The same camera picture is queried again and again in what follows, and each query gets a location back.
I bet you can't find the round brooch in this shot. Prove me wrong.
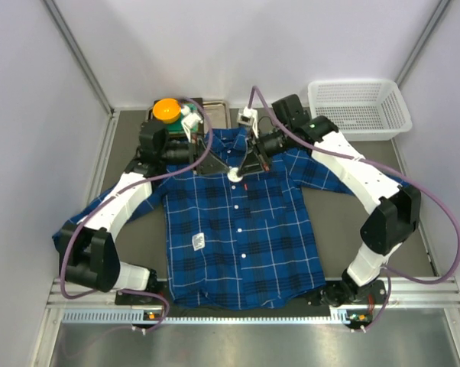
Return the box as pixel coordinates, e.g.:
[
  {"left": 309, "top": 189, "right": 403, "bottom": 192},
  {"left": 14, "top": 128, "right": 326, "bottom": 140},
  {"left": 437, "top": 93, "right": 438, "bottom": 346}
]
[{"left": 227, "top": 167, "right": 243, "bottom": 183}]

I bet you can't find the blue plaid shirt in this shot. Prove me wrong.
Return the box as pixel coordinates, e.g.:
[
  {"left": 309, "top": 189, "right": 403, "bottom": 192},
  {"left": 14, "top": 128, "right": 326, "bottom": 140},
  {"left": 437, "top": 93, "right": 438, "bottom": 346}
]
[{"left": 64, "top": 128, "right": 354, "bottom": 310}]

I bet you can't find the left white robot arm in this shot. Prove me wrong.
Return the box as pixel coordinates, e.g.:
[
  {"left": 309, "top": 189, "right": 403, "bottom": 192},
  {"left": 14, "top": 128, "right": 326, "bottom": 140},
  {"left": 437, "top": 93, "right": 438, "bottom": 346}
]
[{"left": 57, "top": 113, "right": 227, "bottom": 292}]

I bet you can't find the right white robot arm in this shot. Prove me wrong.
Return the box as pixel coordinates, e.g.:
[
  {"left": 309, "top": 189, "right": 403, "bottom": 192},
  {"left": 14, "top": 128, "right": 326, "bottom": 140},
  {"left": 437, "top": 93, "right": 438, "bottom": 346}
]
[{"left": 233, "top": 95, "right": 421, "bottom": 307}]

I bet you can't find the green foam tray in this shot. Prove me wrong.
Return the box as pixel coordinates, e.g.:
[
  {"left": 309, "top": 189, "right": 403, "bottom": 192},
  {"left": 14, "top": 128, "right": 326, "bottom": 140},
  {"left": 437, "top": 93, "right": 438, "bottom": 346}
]
[{"left": 164, "top": 102, "right": 197, "bottom": 134}]

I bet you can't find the silver metal tray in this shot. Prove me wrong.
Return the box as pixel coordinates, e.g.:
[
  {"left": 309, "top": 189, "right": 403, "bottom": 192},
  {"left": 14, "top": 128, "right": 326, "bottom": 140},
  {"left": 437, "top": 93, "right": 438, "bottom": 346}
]
[{"left": 144, "top": 99, "right": 231, "bottom": 132}]

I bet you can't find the black square tray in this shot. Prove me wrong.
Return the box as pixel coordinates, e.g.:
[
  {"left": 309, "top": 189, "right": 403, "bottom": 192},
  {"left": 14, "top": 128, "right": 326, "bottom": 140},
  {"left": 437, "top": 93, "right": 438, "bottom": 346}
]
[{"left": 148, "top": 96, "right": 207, "bottom": 138}]

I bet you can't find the orange bowl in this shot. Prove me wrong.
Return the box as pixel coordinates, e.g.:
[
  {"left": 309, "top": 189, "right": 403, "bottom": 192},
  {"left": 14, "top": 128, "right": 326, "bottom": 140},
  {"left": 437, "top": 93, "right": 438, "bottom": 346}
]
[{"left": 152, "top": 98, "right": 181, "bottom": 125}]

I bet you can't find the white plastic basket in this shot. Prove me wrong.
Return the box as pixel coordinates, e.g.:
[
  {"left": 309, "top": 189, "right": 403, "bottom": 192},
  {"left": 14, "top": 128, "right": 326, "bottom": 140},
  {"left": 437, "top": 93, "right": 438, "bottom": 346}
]
[{"left": 308, "top": 79, "right": 413, "bottom": 141}]

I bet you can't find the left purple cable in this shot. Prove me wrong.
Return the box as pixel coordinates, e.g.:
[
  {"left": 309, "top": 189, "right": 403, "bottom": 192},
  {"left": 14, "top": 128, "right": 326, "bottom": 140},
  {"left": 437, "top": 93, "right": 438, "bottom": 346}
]
[{"left": 57, "top": 95, "right": 215, "bottom": 337}]

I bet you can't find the purple cable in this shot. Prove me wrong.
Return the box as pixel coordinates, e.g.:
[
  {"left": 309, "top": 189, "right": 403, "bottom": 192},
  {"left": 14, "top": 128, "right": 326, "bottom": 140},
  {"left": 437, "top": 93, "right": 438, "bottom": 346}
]
[
  {"left": 247, "top": 84, "right": 460, "bottom": 333},
  {"left": 57, "top": 95, "right": 215, "bottom": 337}
]

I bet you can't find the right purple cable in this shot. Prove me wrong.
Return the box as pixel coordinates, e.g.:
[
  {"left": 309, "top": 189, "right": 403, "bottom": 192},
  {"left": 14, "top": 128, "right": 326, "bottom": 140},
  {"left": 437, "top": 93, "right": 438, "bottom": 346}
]
[{"left": 247, "top": 84, "right": 460, "bottom": 333}]

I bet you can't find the slotted cable duct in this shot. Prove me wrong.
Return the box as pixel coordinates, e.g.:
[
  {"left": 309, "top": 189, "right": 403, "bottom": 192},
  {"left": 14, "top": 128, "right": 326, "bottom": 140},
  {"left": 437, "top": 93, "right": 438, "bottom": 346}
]
[{"left": 61, "top": 304, "right": 386, "bottom": 325}]

